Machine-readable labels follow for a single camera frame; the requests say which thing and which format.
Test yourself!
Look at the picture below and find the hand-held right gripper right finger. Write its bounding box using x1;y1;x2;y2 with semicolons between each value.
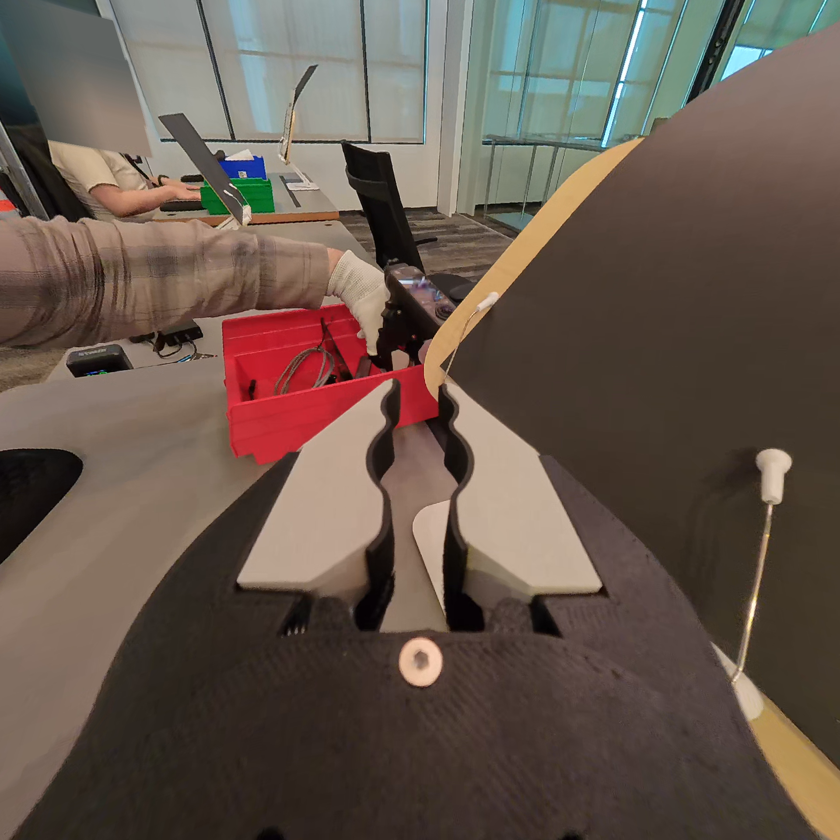
437;384;604;631

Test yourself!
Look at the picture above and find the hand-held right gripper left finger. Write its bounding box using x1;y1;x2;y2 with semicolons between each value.
236;378;401;632

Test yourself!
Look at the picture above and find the red plastic bin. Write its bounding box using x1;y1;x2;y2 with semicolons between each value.
222;303;439;465

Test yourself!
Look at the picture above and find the grey braided usb-c cable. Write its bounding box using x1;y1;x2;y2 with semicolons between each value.
272;346;337;396

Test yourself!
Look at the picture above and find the person's left forearm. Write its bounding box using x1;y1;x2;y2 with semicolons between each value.
0;215;333;349

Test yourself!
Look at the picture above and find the person's left hand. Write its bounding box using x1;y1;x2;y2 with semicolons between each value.
326;249;391;358

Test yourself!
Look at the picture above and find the black office chair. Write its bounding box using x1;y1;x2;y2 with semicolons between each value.
340;140;439;277

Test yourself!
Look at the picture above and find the green plastic bin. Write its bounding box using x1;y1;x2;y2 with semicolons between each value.
200;177;275;216

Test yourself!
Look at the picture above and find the blue plastic bin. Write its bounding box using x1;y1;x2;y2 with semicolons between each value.
218;154;269;182

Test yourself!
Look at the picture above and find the black sheet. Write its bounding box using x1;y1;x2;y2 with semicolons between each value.
443;20;840;769

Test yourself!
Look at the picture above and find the black charger with display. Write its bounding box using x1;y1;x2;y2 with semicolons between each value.
66;343;135;379

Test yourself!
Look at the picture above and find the black textured pad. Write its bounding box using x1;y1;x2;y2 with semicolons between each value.
0;448;85;565

